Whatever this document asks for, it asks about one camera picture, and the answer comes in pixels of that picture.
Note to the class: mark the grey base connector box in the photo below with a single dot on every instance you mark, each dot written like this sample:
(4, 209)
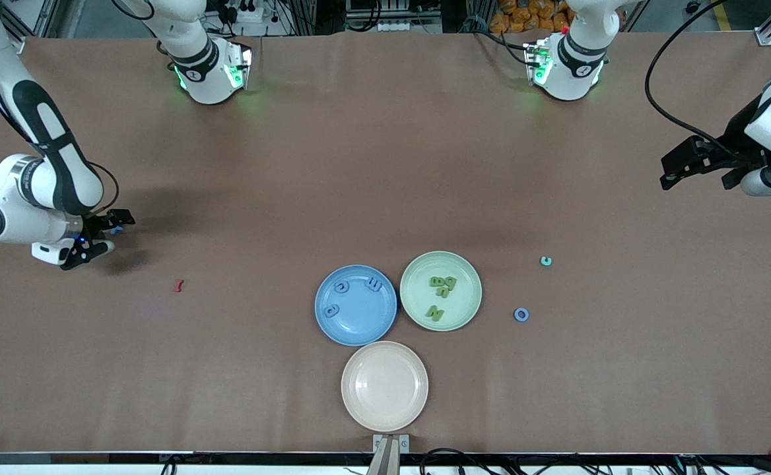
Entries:
(536, 63)
(239, 66)

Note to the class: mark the light green plate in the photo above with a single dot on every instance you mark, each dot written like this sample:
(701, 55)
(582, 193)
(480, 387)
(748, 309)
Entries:
(465, 303)

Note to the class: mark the orange bags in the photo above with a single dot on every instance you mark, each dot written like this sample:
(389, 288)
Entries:
(524, 16)

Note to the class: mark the silver table edge rail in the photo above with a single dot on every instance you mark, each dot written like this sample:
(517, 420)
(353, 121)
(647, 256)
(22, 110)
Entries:
(95, 458)

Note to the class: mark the blue letter G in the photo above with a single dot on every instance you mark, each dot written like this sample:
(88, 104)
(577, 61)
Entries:
(335, 286)

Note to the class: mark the blue letter a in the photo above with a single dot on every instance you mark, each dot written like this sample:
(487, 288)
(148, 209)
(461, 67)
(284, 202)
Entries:
(331, 310)

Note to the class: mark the green letter B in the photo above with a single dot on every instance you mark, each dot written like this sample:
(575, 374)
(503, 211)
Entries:
(437, 282)

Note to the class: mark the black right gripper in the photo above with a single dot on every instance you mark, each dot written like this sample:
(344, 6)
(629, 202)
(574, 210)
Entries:
(98, 224)

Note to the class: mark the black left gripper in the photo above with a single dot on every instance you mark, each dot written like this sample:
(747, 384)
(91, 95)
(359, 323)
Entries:
(742, 138)

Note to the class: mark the blue plate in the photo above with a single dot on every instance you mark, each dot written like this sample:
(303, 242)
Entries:
(356, 326)

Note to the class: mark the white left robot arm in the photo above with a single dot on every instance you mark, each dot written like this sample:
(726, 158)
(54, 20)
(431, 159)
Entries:
(577, 66)

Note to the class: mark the grey metal table bracket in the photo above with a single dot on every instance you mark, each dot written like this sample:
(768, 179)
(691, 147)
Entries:
(385, 443)

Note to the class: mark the blue letter E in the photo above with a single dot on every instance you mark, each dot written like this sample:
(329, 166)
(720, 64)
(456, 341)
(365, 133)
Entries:
(373, 284)

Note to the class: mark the beige plate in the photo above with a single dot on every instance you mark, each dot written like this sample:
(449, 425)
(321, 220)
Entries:
(384, 386)

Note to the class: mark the white power strip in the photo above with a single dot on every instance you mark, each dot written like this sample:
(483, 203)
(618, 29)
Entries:
(247, 13)
(397, 26)

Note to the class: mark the green letter N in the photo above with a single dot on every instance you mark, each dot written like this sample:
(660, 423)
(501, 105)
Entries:
(435, 312)

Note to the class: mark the blue letter O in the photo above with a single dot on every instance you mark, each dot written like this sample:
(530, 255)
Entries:
(516, 315)

